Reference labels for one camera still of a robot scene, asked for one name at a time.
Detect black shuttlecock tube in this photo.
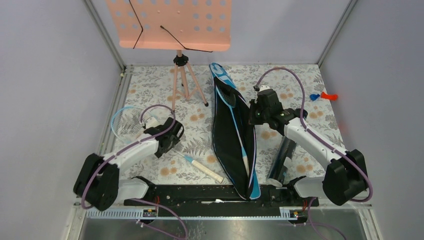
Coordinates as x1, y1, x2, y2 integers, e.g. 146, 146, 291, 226
266, 136, 297, 188

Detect light blue racket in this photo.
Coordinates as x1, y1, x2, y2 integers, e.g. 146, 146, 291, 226
216, 87, 250, 175
110, 106, 224, 184

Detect blue sport racket bag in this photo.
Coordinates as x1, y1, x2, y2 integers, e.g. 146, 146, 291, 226
208, 62, 261, 200

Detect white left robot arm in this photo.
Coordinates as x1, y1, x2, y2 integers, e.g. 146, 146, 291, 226
73, 117, 185, 211

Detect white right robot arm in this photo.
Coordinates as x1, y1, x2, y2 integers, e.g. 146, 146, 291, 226
249, 85, 373, 206

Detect blue clip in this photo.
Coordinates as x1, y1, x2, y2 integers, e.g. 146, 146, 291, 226
309, 94, 321, 101

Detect pink tripod stand legs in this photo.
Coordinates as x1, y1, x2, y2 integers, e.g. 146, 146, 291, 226
171, 50, 209, 112

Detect orange clip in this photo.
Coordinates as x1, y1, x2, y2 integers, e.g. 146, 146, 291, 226
320, 92, 338, 101

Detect pink perforated music stand desk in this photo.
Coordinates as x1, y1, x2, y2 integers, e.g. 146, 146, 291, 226
105, 0, 233, 53

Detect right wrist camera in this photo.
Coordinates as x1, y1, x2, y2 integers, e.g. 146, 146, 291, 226
258, 85, 272, 93

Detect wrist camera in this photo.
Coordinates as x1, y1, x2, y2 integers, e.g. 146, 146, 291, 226
142, 116, 160, 129
258, 85, 272, 93

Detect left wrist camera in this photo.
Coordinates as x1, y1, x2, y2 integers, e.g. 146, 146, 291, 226
142, 116, 160, 129

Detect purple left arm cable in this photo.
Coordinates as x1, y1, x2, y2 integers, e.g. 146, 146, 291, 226
80, 104, 177, 210

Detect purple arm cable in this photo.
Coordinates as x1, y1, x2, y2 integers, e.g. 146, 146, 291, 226
254, 67, 374, 204
80, 104, 177, 210

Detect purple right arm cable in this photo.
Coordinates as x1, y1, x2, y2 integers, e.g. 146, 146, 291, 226
254, 67, 374, 204

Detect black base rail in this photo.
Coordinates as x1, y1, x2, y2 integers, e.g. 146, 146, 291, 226
143, 185, 311, 218

